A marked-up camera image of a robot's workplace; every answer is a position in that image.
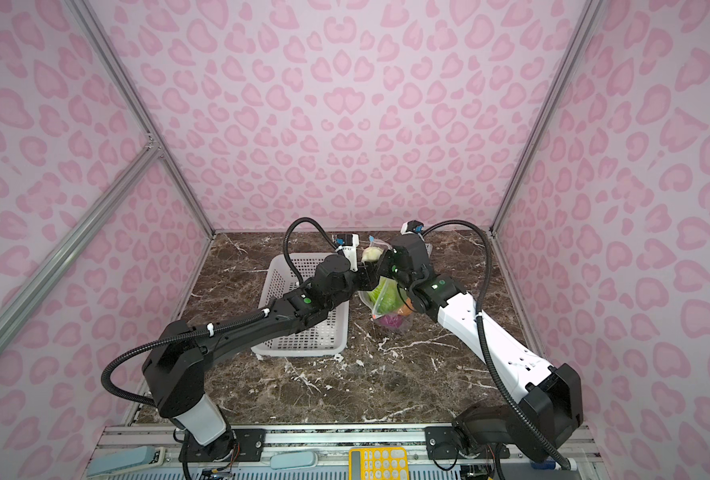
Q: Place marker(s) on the yellow calculator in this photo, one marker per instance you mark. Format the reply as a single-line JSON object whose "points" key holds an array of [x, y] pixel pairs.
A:
{"points": [[378, 463]]}

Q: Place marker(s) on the light blue oval case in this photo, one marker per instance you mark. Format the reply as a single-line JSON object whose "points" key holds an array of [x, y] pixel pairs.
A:
{"points": [[294, 460]]}

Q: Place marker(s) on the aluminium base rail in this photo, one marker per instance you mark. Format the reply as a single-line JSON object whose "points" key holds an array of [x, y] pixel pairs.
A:
{"points": [[430, 453]]}

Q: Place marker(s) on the grey remote left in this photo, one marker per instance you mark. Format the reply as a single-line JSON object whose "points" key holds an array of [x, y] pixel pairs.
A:
{"points": [[126, 461]]}

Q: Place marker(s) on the purple toy onion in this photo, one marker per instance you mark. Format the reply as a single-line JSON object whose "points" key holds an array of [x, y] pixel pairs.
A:
{"points": [[396, 323]]}

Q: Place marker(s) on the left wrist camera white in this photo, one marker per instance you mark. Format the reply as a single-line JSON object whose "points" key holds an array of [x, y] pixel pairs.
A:
{"points": [[347, 244]]}

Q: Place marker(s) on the aluminium frame strut left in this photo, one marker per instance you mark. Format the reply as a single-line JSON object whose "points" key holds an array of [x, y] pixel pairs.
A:
{"points": [[49, 273]]}

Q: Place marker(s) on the clear zip top bag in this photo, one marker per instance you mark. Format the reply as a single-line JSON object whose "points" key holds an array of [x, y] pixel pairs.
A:
{"points": [[388, 305]]}

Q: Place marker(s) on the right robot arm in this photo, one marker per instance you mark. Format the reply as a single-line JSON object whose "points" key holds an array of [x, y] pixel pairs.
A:
{"points": [[543, 401]]}

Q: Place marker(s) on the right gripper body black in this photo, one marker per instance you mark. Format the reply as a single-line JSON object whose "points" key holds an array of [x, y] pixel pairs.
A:
{"points": [[389, 264]]}

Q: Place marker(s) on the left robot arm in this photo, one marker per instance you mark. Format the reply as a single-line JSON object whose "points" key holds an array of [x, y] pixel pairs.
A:
{"points": [[176, 366]]}

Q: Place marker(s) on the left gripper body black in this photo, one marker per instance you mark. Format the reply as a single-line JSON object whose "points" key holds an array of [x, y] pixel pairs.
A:
{"points": [[365, 279]]}

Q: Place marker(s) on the green white toy cabbage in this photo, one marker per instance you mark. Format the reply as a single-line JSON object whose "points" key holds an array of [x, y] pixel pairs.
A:
{"points": [[386, 298]]}

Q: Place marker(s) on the yellow toy potato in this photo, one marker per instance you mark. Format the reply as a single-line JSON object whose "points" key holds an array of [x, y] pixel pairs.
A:
{"points": [[406, 309]]}

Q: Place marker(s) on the white perforated plastic basket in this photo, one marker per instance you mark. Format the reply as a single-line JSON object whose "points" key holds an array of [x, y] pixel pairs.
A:
{"points": [[307, 289]]}

